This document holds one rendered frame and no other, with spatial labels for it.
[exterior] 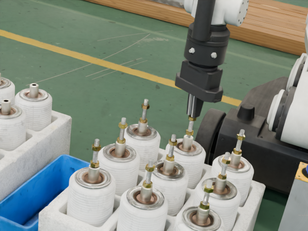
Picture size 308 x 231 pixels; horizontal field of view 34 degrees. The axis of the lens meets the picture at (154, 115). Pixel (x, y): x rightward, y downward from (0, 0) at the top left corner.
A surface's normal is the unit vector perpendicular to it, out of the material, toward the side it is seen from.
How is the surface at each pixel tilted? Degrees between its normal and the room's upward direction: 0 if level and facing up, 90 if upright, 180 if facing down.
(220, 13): 90
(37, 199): 88
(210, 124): 31
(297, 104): 46
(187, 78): 90
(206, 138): 61
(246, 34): 90
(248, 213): 0
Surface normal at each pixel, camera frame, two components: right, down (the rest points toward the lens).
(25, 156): 0.92, 0.29
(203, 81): -0.72, 0.22
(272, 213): 0.14, -0.88
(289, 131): -0.41, 0.55
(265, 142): -0.18, -0.35
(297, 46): -0.39, 0.37
